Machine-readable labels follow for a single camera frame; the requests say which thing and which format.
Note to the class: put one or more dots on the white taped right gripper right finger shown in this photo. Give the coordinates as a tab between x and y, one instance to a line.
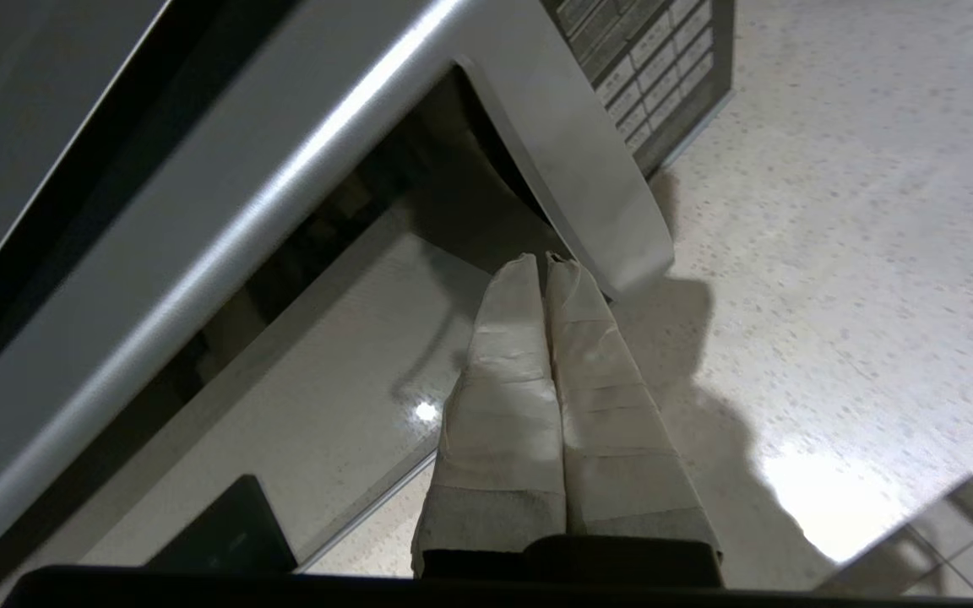
613	439

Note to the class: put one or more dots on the black glass microwave door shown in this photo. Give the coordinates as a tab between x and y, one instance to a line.
241	211

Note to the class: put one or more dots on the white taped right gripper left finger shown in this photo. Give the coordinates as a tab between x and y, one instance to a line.
499	422

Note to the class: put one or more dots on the silver microwave oven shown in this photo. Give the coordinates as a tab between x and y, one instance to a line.
664	67

